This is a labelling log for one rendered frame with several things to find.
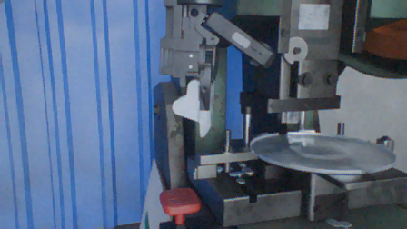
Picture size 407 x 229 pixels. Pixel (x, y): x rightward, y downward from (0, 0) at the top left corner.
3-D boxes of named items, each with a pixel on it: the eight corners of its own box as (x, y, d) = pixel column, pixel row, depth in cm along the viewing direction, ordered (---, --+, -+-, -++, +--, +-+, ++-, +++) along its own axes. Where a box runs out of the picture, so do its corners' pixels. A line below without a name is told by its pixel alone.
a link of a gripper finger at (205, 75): (201, 106, 53) (203, 51, 51) (212, 107, 53) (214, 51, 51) (196, 112, 48) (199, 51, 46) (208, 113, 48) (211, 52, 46)
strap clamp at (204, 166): (260, 172, 81) (261, 131, 79) (193, 179, 77) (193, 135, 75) (250, 164, 87) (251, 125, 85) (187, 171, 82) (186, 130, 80)
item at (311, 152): (293, 182, 56) (293, 177, 55) (230, 139, 83) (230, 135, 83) (435, 167, 64) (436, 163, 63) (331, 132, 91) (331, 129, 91)
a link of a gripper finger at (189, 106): (173, 134, 54) (175, 77, 52) (210, 136, 53) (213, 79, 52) (169, 139, 51) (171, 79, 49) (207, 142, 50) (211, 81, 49)
